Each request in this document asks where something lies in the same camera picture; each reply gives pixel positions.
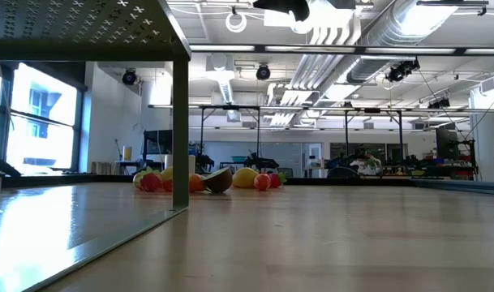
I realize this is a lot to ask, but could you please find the small orange fruit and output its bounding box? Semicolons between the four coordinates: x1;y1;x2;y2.
188;173;207;194

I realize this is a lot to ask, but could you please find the bright ceiling light panel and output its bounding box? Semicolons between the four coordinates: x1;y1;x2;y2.
264;6;355;36

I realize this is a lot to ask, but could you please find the black round ceiling spotlight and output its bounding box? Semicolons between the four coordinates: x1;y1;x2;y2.
255;63;272;81
121;67;138;86

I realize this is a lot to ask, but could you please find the black chair back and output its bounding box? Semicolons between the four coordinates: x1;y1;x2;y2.
326;165;361;179

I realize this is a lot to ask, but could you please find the person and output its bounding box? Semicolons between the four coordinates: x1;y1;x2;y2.
350;148;384;178

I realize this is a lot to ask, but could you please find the black monitor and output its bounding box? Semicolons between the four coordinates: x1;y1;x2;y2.
143;129;174;156

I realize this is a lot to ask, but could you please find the green perforated metal stand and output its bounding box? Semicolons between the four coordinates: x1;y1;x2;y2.
0;0;192;292

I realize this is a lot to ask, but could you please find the black background machine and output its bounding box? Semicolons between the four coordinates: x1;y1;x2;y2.
435;127;479;180

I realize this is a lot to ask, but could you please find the white cabinet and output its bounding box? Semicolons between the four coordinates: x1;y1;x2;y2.
469;87;494;183

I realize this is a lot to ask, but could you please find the large window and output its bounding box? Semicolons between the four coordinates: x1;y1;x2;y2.
0;60;87;174

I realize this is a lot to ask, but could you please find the white cable coil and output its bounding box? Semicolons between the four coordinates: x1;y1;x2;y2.
225;11;247;34

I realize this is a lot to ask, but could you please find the silver ventilation duct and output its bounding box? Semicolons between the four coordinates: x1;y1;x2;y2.
346;0;461;84

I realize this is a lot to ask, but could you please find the black metal gantry frame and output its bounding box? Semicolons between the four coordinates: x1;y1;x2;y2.
343;106;405;165
199;104;262;168

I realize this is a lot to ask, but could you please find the black aluminium table frame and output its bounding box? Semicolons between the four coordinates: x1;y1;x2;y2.
0;173;494;196

